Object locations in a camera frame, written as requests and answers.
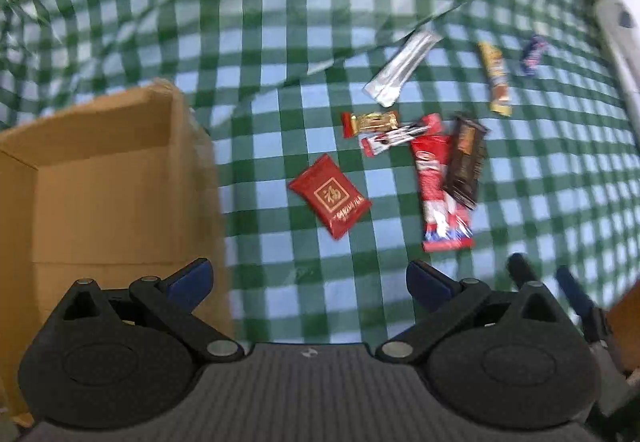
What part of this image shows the dark brown snack packet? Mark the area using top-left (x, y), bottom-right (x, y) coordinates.
top-left (442, 112), bottom-right (490, 211)

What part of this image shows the long red snack packet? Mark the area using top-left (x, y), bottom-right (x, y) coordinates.
top-left (410, 132), bottom-right (474, 252)

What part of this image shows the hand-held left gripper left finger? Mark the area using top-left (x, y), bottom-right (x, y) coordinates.
top-left (47, 258), bottom-right (246, 365)

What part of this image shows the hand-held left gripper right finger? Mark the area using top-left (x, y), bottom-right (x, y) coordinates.
top-left (375, 259), bottom-right (576, 365)

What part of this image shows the yellow snack bar packet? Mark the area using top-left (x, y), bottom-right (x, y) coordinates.
top-left (476, 41), bottom-right (514, 117)

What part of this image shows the small blue candy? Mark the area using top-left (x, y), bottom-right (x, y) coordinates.
top-left (520, 35), bottom-right (549, 77)

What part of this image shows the red white black snack wrapper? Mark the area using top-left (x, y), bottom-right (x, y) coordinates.
top-left (361, 114), bottom-right (444, 158)

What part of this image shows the red square snack packet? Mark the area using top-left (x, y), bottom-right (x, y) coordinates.
top-left (288, 153), bottom-right (373, 241)

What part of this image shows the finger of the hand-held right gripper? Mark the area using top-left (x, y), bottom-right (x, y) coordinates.
top-left (507, 253), bottom-right (545, 294)
top-left (556, 266), bottom-right (615, 349)

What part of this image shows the gold and red candy bar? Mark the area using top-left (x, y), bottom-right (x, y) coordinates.
top-left (341, 111), bottom-right (401, 139)

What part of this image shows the brown cardboard box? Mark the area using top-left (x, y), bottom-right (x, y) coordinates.
top-left (0, 78), bottom-right (236, 428)

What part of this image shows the green checkered cloth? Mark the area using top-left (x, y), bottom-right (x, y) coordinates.
top-left (0, 0), bottom-right (640, 345)

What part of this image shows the silver stick packet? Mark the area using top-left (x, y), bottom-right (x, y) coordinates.
top-left (362, 30), bottom-right (444, 107)

